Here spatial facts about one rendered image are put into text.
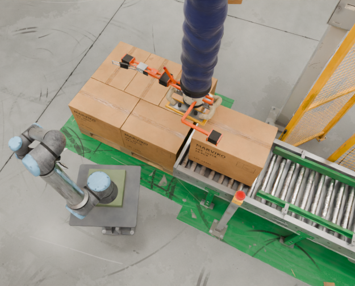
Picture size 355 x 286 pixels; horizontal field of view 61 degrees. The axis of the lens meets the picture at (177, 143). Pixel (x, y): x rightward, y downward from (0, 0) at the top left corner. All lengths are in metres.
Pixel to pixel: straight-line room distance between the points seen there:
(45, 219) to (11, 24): 2.92
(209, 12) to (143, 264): 2.27
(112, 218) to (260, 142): 1.29
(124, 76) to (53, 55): 1.45
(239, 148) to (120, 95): 1.38
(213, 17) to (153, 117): 1.53
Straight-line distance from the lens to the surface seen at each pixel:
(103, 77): 3.35
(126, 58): 2.48
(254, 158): 2.41
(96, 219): 2.42
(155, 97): 3.12
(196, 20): 1.68
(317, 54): 2.97
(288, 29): 4.96
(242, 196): 2.17
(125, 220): 2.38
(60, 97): 4.01
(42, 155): 1.69
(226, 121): 2.53
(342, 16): 2.68
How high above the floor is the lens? 3.04
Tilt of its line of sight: 62 degrees down
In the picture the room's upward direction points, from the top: 4 degrees clockwise
